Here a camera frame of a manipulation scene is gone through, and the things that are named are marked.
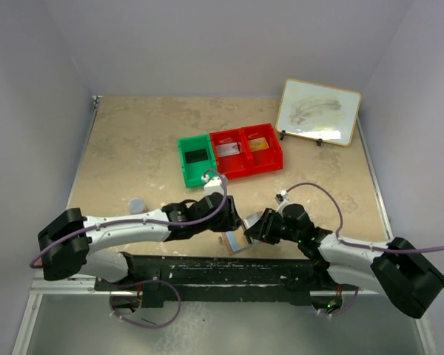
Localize silver striped card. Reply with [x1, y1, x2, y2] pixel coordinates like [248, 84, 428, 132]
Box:
[215, 142, 241, 158]

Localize green plastic bin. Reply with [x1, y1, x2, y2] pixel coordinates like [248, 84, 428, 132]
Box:
[178, 134, 217, 189]

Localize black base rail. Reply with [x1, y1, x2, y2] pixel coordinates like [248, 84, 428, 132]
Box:
[95, 255, 338, 308]

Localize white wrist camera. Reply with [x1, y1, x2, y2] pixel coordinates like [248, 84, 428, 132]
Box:
[275, 190, 288, 204]
[202, 175, 226, 196]

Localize small framed whiteboard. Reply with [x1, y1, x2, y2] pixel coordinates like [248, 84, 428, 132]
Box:
[275, 78, 362, 146]

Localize right red plastic bin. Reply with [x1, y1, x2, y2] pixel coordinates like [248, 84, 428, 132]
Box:
[241, 124, 283, 175]

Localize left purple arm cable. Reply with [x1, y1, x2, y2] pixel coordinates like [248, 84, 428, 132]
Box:
[29, 169, 229, 269]

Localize gold card in red bin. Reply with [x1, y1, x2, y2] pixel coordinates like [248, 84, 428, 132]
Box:
[248, 137, 269, 152]

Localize red plastic bin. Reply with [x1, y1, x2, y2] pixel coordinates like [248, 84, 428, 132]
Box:
[209, 129, 252, 180]
[241, 124, 283, 175]

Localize middle red plastic bin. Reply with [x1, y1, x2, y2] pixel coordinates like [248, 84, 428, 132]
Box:
[209, 129, 252, 180]

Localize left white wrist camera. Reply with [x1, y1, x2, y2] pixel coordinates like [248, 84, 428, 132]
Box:
[202, 175, 226, 196]

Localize clear jar of paper clips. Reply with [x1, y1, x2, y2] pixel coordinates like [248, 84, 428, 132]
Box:
[127, 197, 147, 214]

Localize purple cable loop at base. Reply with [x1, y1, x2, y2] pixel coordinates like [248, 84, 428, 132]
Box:
[109, 276, 185, 329]

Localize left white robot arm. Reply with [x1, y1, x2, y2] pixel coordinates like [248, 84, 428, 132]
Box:
[31, 192, 242, 283]

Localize black card in green bin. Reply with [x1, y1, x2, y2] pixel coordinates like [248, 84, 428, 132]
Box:
[184, 149, 209, 164]

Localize pink leather card holder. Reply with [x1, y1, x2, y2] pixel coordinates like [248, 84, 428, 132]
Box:
[221, 212, 262, 255]

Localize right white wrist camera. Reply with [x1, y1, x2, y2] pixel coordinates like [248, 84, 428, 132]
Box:
[275, 190, 288, 204]

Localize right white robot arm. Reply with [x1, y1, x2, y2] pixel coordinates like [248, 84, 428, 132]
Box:
[244, 203, 444, 319]

